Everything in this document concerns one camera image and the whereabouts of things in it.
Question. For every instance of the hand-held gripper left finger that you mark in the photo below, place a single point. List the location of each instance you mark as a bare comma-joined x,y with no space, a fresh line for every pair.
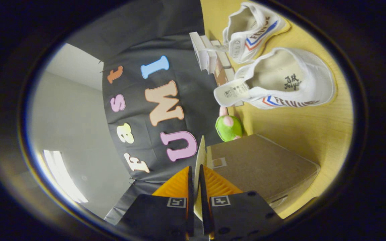
166,214

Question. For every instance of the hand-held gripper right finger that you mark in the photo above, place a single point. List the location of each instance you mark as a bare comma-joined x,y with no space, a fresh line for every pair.
240,214

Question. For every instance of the brown fabric storage box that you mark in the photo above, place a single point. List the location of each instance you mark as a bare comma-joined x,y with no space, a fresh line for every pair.
263,164

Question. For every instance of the white canvas shoe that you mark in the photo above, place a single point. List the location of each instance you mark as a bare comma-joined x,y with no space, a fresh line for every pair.
250,30
290,70

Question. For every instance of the green and pink plush toy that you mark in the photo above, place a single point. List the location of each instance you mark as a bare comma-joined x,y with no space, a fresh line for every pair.
228,129

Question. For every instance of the bright ceiling light panel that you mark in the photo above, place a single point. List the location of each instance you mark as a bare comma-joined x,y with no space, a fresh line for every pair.
62,174

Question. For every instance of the brown book with cream title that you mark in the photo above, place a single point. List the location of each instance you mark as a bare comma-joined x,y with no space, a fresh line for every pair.
222,80

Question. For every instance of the dark brown book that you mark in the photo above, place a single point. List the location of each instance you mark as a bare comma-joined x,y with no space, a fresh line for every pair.
223,57

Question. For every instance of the white book with dark photo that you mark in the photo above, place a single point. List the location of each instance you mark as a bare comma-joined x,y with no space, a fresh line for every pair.
197,47

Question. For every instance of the black backdrop cloth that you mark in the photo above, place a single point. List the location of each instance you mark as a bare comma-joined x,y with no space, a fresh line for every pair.
139,40

